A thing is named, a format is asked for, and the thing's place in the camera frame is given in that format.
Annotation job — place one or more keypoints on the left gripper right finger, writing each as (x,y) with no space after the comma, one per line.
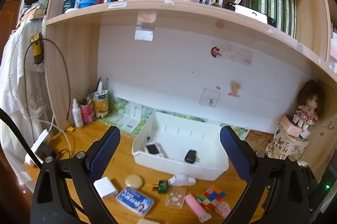
(276,186)

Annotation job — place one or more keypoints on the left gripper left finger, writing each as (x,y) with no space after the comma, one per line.
(52,202)

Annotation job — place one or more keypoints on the multicolour puzzle cube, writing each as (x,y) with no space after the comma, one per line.
(211,197)

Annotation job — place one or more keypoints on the blue labelled floss box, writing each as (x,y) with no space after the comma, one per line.
(135,201)

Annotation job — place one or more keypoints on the round gold compact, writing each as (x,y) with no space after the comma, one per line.
(134,181)

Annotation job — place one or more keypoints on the pink hair roller brush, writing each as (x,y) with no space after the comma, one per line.
(198,210)

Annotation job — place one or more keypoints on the beige angular case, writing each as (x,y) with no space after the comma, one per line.
(147,221)

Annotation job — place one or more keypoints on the black plug charger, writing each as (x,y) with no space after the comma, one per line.
(191,157)

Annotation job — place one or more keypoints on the clear plastic box white spots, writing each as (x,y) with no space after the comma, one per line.
(175,197)

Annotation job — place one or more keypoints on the green perfume bottle gold cap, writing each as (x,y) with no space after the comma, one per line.
(161,187)

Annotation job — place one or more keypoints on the white instant camera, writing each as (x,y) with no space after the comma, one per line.
(155,149)

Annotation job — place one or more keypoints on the white power strip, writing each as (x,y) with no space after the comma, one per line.
(37,148)

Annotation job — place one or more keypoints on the black power adapter plugged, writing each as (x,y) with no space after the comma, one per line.
(45,151)

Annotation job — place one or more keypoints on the white square charger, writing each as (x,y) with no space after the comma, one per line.
(105,188)

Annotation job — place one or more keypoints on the letter print fabric bag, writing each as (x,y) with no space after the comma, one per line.
(283,145)

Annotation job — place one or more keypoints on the pink correction tape dispenser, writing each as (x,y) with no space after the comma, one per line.
(223,209)

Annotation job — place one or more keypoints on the brown cardboard piece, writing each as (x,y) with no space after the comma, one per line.
(258,140)

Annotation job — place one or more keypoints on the pink case on bag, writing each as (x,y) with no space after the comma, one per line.
(289,127)

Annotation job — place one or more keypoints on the pink tin can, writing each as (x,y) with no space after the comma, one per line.
(87,112)

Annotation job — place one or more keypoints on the white spray bottle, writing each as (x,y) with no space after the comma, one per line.
(76,113)

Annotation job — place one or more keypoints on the white plastic storage bin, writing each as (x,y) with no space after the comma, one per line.
(177,136)

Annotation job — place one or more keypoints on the brown haired doll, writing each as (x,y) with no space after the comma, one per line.
(311,103)

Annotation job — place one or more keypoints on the white handheld device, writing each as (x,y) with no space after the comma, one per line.
(181,180)

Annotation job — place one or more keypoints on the green grape print box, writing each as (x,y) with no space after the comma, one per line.
(131,117)

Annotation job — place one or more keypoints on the yellow toy on hook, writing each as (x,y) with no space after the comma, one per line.
(37,48)

